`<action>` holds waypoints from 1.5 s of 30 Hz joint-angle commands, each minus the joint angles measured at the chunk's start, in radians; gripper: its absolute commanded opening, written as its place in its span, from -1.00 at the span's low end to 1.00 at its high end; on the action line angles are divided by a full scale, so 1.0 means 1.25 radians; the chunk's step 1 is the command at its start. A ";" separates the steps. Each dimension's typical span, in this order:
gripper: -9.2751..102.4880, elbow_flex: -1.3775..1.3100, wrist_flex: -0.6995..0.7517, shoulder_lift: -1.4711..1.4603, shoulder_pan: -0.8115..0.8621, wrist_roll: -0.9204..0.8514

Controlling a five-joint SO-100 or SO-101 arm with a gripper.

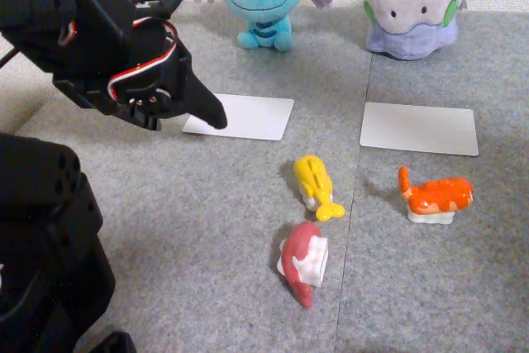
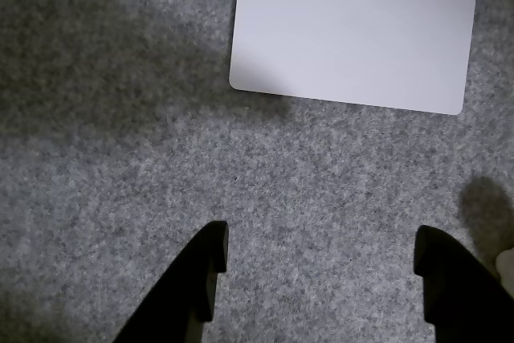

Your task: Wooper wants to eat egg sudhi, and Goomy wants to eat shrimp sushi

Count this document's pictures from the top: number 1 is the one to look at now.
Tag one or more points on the purple Goomy plush toy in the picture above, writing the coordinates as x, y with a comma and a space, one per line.
409, 14

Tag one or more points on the red tuna sushi toy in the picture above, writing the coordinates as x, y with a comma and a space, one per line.
303, 258

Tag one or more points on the gray carpet tile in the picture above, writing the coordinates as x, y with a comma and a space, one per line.
434, 278
215, 212

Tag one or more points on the white rectangular card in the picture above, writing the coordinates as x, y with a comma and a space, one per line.
417, 130
256, 119

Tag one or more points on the orange shrimp sushi toy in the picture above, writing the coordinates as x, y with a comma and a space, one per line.
438, 198

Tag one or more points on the yellow egg sushi toy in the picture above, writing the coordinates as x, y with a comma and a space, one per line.
316, 183

